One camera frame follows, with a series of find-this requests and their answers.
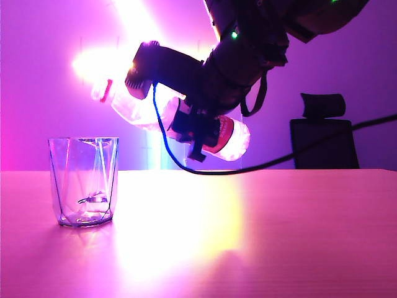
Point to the vertical glowing light strip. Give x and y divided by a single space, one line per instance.
164 161

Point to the diagonal glowing light strip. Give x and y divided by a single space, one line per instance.
139 18

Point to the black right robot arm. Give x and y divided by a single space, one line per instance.
263 28

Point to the black office chair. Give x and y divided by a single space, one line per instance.
325 146

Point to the clear faceted glass cup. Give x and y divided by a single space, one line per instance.
83 186

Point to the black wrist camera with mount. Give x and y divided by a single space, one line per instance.
161 68

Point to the clear red-label water bottle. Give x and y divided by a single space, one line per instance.
136 111

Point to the horizontal glowing light strip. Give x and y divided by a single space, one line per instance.
102 63

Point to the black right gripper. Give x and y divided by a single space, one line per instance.
223 83

